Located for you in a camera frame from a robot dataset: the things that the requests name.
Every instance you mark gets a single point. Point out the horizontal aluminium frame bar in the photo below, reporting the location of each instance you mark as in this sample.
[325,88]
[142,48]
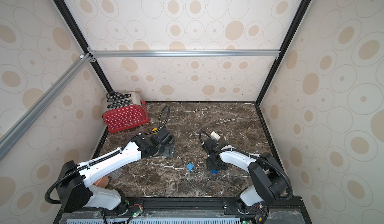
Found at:
[185,53]

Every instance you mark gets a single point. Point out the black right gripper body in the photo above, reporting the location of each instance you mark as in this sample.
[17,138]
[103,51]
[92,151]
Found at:
[216,164]

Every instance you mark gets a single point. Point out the left aluminium frame bar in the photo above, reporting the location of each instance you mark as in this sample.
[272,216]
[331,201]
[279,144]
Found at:
[26,121]

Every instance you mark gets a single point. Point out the red polka dot toaster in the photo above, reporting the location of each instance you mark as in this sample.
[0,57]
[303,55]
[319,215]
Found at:
[124,111]

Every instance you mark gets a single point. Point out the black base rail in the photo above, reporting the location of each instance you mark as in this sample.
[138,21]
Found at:
[217,210]

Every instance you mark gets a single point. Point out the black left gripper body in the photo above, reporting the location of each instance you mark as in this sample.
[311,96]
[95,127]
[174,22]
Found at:
[166,149]

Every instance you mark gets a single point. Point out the orange plastic cup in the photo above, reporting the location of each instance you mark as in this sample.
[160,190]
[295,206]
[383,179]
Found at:
[102,183]

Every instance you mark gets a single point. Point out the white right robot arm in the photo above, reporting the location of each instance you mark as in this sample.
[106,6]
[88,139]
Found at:
[270,182]

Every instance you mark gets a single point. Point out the light blue long lego brick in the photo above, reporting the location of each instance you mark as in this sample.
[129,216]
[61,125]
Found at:
[190,167]

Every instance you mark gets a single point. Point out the white long lego brick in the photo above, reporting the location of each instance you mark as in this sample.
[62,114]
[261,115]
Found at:
[215,136]

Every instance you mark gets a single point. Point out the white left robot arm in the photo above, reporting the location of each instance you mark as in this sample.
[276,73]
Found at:
[75,188]

